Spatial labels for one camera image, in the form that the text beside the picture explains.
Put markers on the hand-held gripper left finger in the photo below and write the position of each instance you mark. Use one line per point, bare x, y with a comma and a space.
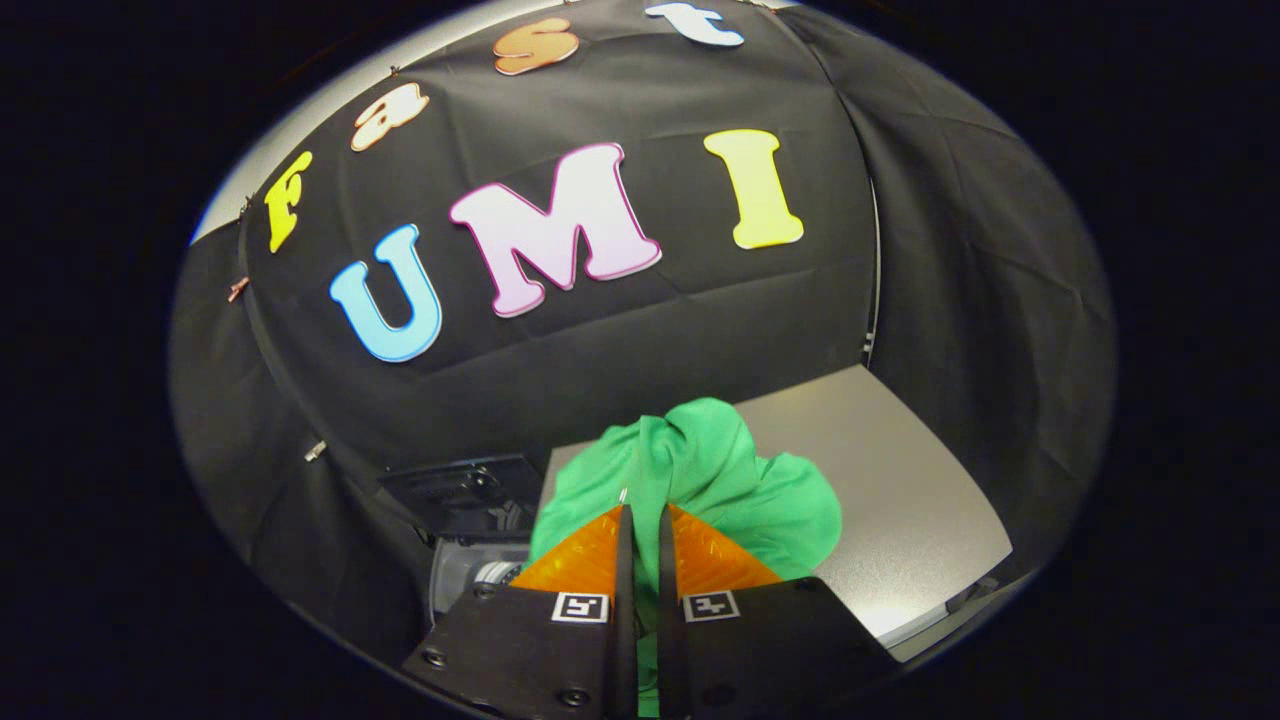
627, 620

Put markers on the green shirt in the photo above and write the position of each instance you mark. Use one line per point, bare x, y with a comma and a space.
740, 490

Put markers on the pink clip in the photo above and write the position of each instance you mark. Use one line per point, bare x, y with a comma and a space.
237, 290

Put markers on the black backdrop cloth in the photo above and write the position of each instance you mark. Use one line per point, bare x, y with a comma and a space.
600, 350

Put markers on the grey and beige cabinet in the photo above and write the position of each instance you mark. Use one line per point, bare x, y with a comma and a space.
880, 480

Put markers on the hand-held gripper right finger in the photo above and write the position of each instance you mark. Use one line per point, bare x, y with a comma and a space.
667, 620

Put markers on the silver clip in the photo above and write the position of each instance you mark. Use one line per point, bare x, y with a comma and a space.
315, 451

